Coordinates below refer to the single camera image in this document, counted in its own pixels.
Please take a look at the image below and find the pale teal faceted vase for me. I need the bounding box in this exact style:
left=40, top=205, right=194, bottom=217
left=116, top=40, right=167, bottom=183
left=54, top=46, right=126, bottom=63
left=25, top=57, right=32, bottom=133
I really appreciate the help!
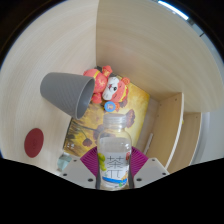
left=56, top=152, right=73, bottom=172

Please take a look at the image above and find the light wooden shelf board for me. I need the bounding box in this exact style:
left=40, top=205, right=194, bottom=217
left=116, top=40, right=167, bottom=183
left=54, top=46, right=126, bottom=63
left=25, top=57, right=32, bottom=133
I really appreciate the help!
left=173, top=111, right=203, bottom=168
left=145, top=92, right=185, bottom=174

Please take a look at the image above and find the flat round red coaster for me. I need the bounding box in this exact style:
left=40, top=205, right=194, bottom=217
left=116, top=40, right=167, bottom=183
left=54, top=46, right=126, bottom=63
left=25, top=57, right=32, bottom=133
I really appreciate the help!
left=23, top=127, right=45, bottom=159

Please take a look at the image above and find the clear plastic drink bottle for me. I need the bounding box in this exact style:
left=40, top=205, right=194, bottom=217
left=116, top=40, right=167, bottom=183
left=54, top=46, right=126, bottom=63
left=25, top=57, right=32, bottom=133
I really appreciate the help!
left=96, top=112, right=133, bottom=191

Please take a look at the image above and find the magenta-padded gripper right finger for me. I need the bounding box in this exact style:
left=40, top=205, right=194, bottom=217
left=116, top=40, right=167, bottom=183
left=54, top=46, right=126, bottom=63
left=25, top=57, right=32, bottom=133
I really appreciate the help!
left=128, top=146, right=170, bottom=188

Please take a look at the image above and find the red plush mouse toy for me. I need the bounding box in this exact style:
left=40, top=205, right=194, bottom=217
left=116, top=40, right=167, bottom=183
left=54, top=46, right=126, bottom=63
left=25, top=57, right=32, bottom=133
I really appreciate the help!
left=82, top=64, right=131, bottom=113

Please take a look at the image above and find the grey ribbed mug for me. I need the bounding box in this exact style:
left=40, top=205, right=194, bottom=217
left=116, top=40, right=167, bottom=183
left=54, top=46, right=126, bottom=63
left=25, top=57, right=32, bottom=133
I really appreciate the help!
left=39, top=71, right=96, bottom=120

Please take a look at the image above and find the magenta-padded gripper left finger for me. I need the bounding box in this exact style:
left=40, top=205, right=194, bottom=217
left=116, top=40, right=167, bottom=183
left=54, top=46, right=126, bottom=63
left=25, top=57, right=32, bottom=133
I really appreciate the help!
left=59, top=146, right=101, bottom=190

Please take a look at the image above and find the white light bar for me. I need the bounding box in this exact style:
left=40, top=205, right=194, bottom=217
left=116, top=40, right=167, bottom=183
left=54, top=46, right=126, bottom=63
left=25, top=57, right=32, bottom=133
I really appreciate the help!
left=143, top=132, right=155, bottom=155

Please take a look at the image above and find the yellow poppy flower painting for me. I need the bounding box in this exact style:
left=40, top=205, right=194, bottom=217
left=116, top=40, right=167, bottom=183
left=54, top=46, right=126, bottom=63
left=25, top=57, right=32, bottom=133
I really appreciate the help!
left=64, top=79, right=151, bottom=158

